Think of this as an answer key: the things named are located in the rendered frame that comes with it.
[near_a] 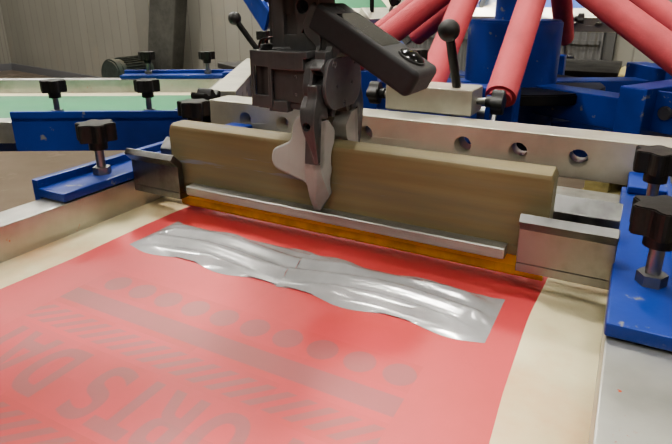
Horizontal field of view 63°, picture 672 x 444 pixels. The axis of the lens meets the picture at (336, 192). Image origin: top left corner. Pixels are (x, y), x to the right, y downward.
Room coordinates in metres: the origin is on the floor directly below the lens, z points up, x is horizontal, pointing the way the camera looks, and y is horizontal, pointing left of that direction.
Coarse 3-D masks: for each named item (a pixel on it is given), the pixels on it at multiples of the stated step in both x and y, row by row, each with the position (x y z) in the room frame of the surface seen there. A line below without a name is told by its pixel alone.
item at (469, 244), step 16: (192, 192) 0.57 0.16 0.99; (208, 192) 0.56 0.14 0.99; (224, 192) 0.55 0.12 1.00; (240, 192) 0.55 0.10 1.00; (256, 208) 0.53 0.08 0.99; (272, 208) 0.52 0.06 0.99; (288, 208) 0.51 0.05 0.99; (304, 208) 0.51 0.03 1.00; (336, 224) 0.49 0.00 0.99; (352, 224) 0.48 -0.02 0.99; (368, 224) 0.47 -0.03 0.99; (384, 224) 0.46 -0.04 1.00; (400, 224) 0.46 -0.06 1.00; (416, 240) 0.45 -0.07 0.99; (432, 240) 0.44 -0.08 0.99; (448, 240) 0.43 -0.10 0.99; (464, 240) 0.43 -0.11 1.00; (480, 240) 0.43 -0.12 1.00; (496, 256) 0.41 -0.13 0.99
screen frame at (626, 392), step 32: (96, 192) 0.57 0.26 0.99; (128, 192) 0.60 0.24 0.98; (576, 192) 0.57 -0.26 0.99; (0, 224) 0.48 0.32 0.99; (32, 224) 0.50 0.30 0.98; (64, 224) 0.53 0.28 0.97; (0, 256) 0.47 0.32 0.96; (608, 352) 0.28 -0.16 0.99; (640, 352) 0.28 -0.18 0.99; (608, 384) 0.25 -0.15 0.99; (640, 384) 0.25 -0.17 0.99; (608, 416) 0.22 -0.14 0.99; (640, 416) 0.22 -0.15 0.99
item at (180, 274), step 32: (160, 224) 0.56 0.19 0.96; (192, 224) 0.56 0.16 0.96; (224, 224) 0.56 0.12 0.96; (256, 224) 0.56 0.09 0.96; (96, 256) 0.48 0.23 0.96; (128, 256) 0.48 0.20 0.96; (160, 256) 0.48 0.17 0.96; (32, 288) 0.42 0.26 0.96; (64, 288) 0.42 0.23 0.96; (192, 288) 0.42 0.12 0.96; (224, 288) 0.42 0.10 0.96; (256, 288) 0.42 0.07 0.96; (0, 320) 0.37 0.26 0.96
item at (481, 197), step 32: (192, 128) 0.58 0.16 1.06; (224, 128) 0.57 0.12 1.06; (192, 160) 0.58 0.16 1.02; (224, 160) 0.56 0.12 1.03; (256, 160) 0.54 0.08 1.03; (352, 160) 0.49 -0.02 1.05; (384, 160) 0.48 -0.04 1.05; (416, 160) 0.46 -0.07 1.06; (448, 160) 0.45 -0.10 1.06; (480, 160) 0.45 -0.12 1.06; (256, 192) 0.54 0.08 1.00; (288, 192) 0.53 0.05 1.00; (352, 192) 0.49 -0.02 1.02; (384, 192) 0.48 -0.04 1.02; (416, 192) 0.46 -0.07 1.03; (448, 192) 0.45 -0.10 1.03; (480, 192) 0.44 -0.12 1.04; (512, 192) 0.42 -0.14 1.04; (544, 192) 0.41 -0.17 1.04; (416, 224) 0.46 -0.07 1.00; (448, 224) 0.45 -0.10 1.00; (480, 224) 0.43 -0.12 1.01; (512, 224) 0.42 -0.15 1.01
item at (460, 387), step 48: (336, 240) 0.52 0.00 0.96; (288, 288) 0.42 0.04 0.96; (480, 288) 0.42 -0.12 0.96; (528, 288) 0.42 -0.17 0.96; (336, 336) 0.35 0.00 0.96; (384, 336) 0.35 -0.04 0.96; (432, 336) 0.35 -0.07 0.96; (432, 384) 0.29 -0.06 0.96; (480, 384) 0.29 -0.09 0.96; (384, 432) 0.25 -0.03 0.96; (432, 432) 0.25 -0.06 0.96; (480, 432) 0.25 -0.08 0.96
